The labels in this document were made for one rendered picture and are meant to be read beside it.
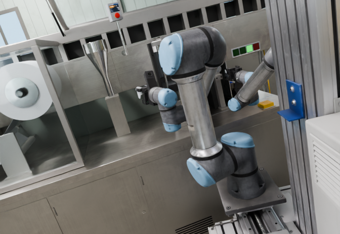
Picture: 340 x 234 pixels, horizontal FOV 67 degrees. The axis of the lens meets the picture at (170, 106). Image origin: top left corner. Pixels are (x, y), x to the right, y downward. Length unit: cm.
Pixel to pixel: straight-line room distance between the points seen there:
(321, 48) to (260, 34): 168
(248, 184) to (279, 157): 81
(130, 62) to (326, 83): 151
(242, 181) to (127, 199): 77
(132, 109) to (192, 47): 127
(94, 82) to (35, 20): 223
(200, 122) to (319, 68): 40
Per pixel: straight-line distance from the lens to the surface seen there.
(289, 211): 114
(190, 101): 82
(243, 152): 97
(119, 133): 175
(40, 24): 401
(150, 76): 124
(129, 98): 196
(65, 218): 164
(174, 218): 171
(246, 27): 220
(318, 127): 58
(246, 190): 104
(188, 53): 78
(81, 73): 194
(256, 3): 227
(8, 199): 160
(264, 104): 163
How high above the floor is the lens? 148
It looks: 16 degrees down
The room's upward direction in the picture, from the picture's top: 15 degrees counter-clockwise
